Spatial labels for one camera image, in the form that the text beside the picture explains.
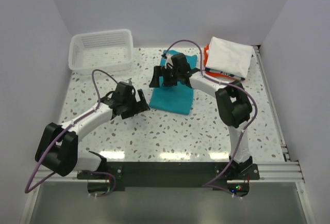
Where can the white plastic basket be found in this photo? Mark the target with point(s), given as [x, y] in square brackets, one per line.
[109, 51]

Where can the aluminium rail frame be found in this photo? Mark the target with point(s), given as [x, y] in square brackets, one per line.
[159, 136]

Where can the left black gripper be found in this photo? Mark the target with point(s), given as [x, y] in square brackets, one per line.
[139, 107]

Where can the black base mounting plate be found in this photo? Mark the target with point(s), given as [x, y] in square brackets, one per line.
[121, 175]

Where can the folded white t-shirt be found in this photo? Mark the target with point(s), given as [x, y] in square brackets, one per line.
[229, 57]

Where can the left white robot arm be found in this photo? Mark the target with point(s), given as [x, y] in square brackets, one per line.
[58, 147]

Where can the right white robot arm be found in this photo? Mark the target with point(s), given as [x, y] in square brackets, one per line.
[234, 108]

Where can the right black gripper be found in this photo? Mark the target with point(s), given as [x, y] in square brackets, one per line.
[160, 70]

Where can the folded orange t-shirt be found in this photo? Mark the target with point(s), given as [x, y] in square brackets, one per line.
[215, 73]

